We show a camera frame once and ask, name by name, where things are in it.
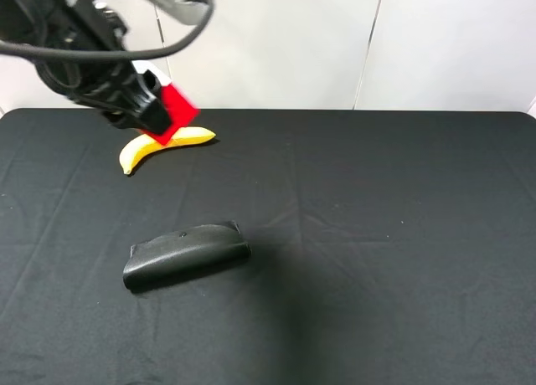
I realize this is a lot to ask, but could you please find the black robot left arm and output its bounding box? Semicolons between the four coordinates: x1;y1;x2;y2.
1;0;172;135

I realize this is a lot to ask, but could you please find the black tablecloth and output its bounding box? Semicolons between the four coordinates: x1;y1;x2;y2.
1;109;535;384

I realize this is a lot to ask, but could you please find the colourful puzzle cube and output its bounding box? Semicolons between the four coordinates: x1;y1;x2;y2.
133;61;199;145

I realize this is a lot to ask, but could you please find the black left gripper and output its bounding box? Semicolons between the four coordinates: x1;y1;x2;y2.
35;6;171;135

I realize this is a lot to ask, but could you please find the black leather glasses case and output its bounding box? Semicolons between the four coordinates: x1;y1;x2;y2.
122;221;252;292

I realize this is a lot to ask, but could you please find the black cable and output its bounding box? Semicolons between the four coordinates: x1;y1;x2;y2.
0;0;216;64

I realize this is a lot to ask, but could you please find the yellow banana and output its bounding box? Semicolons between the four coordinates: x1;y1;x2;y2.
119;126;216;176

